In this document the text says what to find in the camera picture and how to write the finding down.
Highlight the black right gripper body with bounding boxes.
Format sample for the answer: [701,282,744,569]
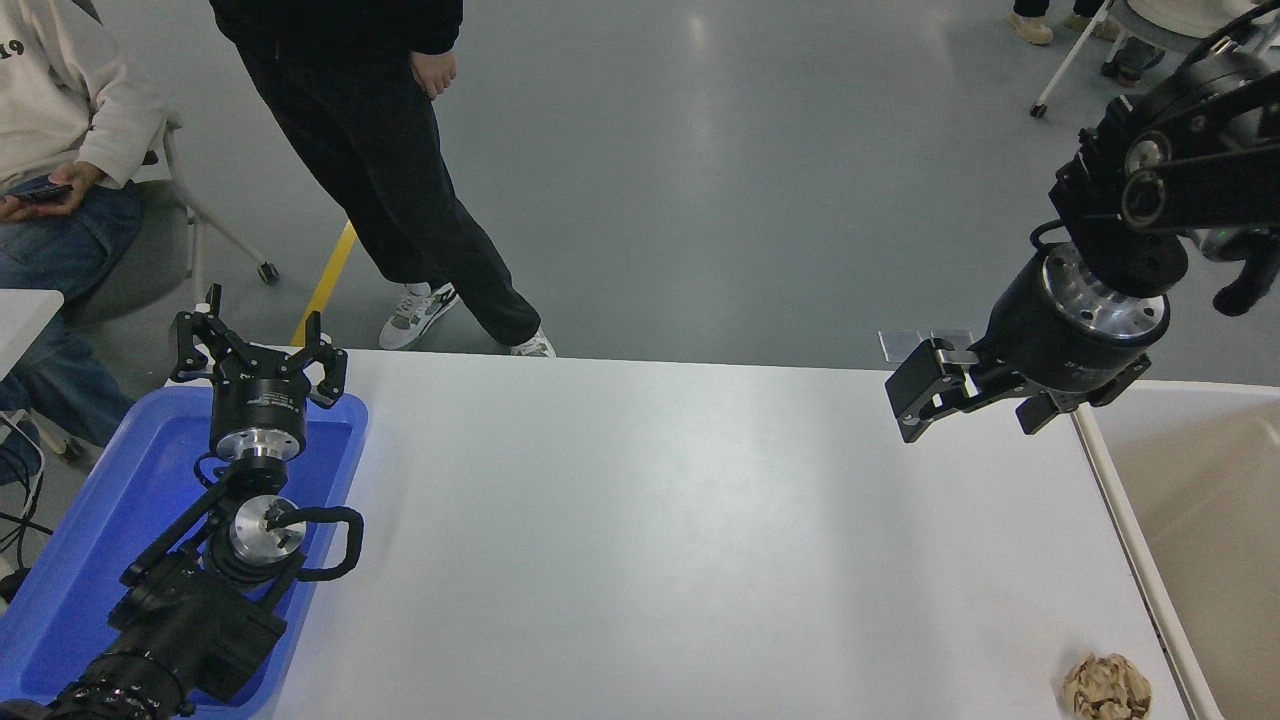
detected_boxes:
[972,255,1168,396]

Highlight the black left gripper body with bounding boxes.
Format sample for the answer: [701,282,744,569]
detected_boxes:
[208,345,315,446]

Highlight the dark phone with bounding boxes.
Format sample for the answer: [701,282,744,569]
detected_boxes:
[5,178,74,206]

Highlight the tan paper ball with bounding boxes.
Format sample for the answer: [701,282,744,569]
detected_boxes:
[1062,653,1153,720]

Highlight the person's left hand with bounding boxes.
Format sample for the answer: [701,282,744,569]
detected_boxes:
[35,161,107,217]

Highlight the person's hand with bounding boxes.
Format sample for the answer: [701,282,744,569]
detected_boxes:
[410,49,459,101]

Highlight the grey chair with castors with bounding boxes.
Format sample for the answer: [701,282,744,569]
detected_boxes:
[60,115,281,327]

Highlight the small white table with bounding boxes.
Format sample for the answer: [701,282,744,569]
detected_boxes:
[0,288,65,381]

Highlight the large pale bin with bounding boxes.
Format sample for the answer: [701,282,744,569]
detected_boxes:
[1070,380,1280,720]

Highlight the blue plastic tray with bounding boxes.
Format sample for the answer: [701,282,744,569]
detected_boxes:
[0,385,369,720]

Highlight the white cable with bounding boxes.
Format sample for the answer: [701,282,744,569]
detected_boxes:
[0,410,48,521]

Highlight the black cable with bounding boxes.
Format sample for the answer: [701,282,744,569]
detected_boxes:
[0,510,53,561]

